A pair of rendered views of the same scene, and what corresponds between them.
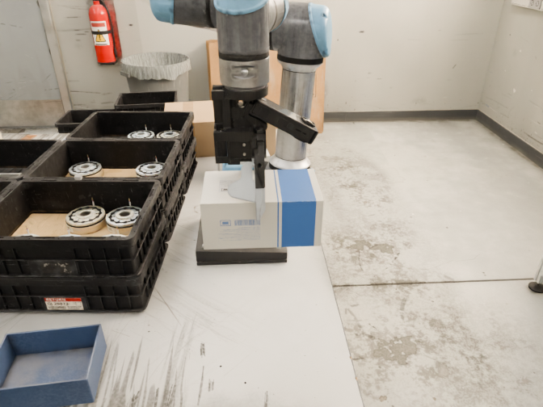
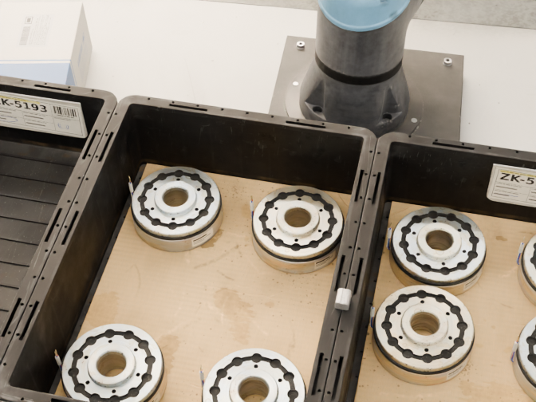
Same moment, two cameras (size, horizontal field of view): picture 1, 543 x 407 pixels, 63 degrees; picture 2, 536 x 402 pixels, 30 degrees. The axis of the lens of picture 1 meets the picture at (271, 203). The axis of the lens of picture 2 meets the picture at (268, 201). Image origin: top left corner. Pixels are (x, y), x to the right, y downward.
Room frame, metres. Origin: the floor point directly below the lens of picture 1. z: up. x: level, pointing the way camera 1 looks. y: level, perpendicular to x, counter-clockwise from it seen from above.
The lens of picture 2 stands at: (1.05, 1.08, 1.74)
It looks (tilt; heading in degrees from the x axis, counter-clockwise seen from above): 51 degrees down; 284
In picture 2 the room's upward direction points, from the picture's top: 2 degrees counter-clockwise
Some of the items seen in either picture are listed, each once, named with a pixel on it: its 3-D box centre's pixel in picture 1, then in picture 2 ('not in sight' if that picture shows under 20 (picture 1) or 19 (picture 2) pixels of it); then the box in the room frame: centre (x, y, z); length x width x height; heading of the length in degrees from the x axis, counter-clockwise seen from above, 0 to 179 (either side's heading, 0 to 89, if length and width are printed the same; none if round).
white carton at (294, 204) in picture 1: (261, 207); not in sight; (0.68, 0.02, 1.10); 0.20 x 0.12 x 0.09; 93
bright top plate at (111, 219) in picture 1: (125, 216); (439, 243); (1.04, 0.40, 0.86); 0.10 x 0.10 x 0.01
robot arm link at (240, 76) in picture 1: (244, 72); not in sight; (0.67, 0.04, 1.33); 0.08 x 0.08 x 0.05
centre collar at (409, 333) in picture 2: (85, 214); (424, 324); (1.04, 0.51, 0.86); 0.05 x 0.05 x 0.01
